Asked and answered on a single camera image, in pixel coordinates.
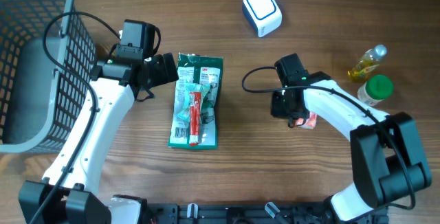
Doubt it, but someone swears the orange tissue pack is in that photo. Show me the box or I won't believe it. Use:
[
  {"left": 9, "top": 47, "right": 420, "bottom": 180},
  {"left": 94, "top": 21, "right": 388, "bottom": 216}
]
[{"left": 295, "top": 112, "right": 318, "bottom": 129}]

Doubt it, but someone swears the green lid jar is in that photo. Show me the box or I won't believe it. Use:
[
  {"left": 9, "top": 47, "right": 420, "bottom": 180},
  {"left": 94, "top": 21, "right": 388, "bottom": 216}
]
[{"left": 357, "top": 75, "right": 394, "bottom": 106}]

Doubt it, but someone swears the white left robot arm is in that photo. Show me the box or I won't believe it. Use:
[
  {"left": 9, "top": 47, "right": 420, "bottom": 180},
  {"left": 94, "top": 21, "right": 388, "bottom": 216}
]
[{"left": 19, "top": 53, "right": 178, "bottom": 223}]

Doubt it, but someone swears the green glove package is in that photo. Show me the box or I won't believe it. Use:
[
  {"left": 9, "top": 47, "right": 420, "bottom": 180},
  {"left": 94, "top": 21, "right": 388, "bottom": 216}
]
[{"left": 168, "top": 53, "right": 223, "bottom": 150}]

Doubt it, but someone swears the white barcode scanner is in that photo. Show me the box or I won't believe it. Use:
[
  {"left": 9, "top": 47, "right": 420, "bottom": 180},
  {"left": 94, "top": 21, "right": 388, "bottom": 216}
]
[{"left": 242, "top": 0, "right": 283, "bottom": 38}]

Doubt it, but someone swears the yellow dish soap bottle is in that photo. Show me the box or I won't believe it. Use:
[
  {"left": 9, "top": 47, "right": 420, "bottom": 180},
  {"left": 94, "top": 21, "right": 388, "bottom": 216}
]
[{"left": 348, "top": 44, "right": 388, "bottom": 82}]

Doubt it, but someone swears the mint green pouch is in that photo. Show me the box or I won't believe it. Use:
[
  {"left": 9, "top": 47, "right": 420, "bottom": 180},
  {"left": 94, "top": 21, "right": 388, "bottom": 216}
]
[{"left": 177, "top": 81, "right": 210, "bottom": 122}]

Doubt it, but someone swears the grey plastic shopping basket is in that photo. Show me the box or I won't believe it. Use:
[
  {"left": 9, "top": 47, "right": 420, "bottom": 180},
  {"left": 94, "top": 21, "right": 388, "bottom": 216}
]
[{"left": 1, "top": 0, "right": 96, "bottom": 153}]

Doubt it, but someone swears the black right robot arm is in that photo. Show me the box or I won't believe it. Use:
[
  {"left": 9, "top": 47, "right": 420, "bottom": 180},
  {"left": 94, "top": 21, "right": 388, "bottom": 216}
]
[{"left": 271, "top": 54, "right": 432, "bottom": 222}]

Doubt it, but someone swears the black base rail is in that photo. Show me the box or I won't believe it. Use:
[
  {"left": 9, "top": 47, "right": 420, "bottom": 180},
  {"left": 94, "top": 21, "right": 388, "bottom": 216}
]
[{"left": 148, "top": 203, "right": 335, "bottom": 224}]

